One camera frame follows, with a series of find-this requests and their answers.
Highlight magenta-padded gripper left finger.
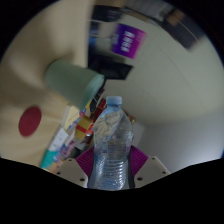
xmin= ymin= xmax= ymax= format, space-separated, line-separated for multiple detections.
xmin=52 ymin=146 xmax=96 ymax=189

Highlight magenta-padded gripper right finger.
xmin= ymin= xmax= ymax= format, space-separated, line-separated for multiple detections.
xmin=128 ymin=144 xmax=172 ymax=190

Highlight clear plastic water bottle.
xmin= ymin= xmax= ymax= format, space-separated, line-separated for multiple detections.
xmin=88 ymin=95 xmax=134 ymax=191

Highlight white printed booklet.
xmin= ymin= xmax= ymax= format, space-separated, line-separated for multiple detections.
xmin=48 ymin=126 xmax=70 ymax=153

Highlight yellow gift box red ribbon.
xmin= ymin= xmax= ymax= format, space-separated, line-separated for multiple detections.
xmin=74 ymin=114 xmax=95 ymax=141

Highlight cream book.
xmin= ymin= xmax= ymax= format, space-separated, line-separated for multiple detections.
xmin=63 ymin=104 xmax=81 ymax=133

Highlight flat round red coaster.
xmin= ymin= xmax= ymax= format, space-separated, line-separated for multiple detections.
xmin=18 ymin=105 xmax=43 ymax=138

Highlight pale green ribbed cup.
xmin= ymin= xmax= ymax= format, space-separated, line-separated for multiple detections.
xmin=44 ymin=59 xmax=105 ymax=110

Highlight black office chair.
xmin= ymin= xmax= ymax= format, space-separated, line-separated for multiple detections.
xmin=87 ymin=49 xmax=134 ymax=81

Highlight purple sign board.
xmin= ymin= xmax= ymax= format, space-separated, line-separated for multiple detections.
xmin=110 ymin=23 xmax=148 ymax=60

